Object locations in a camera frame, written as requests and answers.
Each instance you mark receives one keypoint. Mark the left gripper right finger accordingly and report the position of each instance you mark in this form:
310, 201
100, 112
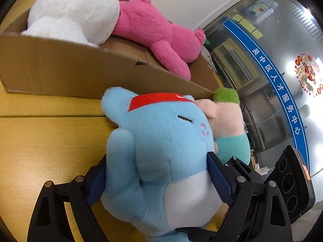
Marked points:
257, 211

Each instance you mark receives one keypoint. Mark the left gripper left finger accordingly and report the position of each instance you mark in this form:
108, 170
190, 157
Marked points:
49, 220

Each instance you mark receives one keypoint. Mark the pink pig plush teal outfit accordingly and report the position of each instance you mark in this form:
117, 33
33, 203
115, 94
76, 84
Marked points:
227, 124

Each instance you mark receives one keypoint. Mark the blue bear plush toy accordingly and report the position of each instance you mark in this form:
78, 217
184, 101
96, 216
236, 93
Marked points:
156, 163

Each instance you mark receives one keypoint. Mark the white panda plush toy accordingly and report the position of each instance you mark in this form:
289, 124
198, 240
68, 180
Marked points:
86, 22

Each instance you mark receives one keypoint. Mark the round festive window sticker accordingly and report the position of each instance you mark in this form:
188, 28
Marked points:
308, 70

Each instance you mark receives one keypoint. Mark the blue banner strip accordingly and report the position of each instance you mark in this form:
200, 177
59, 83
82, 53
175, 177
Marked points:
278, 84

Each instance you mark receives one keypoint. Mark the yellow sticky notes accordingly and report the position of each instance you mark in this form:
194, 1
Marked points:
248, 26

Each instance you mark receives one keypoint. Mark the brown cardboard box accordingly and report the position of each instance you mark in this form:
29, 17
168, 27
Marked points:
48, 67

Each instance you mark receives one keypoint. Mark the cartoon poster on glass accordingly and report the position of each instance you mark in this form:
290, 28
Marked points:
261, 8

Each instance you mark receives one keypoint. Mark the pink bear plush toy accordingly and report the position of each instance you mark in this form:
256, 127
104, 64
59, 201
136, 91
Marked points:
173, 46

